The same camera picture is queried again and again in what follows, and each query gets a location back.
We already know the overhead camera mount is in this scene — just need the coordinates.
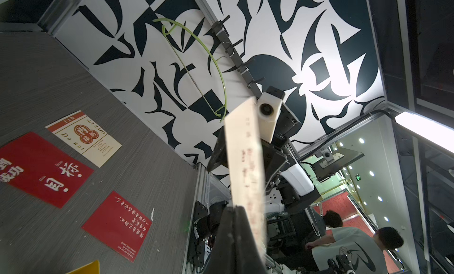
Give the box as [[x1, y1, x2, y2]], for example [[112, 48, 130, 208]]
[[313, 147, 364, 182]]

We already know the black hook rail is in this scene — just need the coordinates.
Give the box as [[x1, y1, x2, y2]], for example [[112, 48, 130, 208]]
[[212, 15, 265, 99]]

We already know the person in grey shirt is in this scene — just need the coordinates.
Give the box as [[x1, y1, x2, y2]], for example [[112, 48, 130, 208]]
[[297, 227, 404, 274]]

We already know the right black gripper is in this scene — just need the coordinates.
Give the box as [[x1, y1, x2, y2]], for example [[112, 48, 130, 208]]
[[207, 103, 302, 190]]

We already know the green plastic hoop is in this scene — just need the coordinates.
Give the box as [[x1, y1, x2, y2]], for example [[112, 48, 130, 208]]
[[153, 17, 228, 123]]

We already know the ceiling light strip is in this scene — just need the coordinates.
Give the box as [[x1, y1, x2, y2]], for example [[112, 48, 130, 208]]
[[395, 111, 454, 153]]

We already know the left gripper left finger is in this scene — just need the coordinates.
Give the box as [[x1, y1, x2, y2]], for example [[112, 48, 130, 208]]
[[203, 207, 235, 274]]

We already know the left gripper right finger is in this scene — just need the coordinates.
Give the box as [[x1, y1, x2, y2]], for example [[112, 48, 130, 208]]
[[235, 206, 267, 274]]

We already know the yellow plastic drawer cabinet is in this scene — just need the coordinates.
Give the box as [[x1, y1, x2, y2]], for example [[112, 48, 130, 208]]
[[67, 261, 100, 274]]

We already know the person with dark hair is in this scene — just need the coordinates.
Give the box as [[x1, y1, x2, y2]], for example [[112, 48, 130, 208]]
[[322, 210, 344, 229]]

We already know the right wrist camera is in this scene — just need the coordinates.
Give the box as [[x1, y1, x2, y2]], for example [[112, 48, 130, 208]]
[[257, 86, 285, 143]]

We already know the red postcard white text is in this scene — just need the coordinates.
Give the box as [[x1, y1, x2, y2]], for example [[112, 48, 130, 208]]
[[82, 191, 153, 262]]

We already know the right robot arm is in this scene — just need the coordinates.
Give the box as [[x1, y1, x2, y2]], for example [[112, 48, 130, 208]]
[[189, 104, 320, 261]]

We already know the cream postcard red text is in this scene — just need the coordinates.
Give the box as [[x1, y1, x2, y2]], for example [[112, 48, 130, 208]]
[[224, 97, 267, 262]]

